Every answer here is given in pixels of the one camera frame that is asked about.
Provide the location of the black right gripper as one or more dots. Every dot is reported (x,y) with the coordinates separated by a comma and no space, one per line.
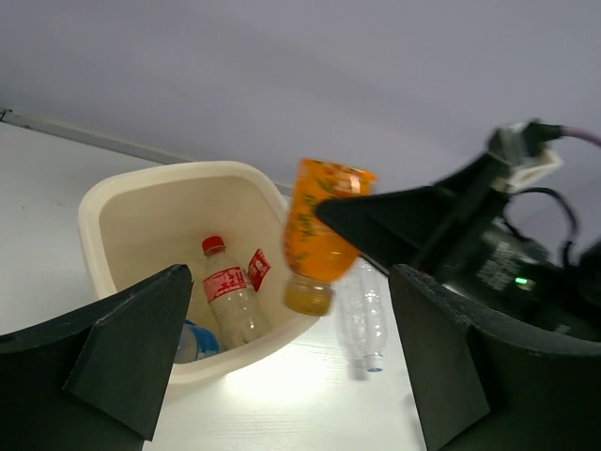
(445,230)

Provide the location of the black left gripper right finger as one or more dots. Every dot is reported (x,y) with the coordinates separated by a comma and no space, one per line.
(482,380)

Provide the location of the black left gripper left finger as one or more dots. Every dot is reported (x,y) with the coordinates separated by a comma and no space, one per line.
(95,378)

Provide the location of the blue label water bottle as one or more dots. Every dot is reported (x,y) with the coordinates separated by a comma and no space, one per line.
(195,343)

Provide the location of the orange juice bottle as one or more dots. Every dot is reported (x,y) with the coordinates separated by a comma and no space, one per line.
(314,253)

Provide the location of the red label cola bottle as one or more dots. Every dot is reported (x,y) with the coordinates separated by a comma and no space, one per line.
(231,296)

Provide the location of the cream plastic bin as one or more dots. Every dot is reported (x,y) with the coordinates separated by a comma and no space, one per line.
(139,223)

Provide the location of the clear bottle white cap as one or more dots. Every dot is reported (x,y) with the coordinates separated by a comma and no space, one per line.
(361,321)

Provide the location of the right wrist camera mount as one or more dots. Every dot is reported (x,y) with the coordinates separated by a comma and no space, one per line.
(524,149)

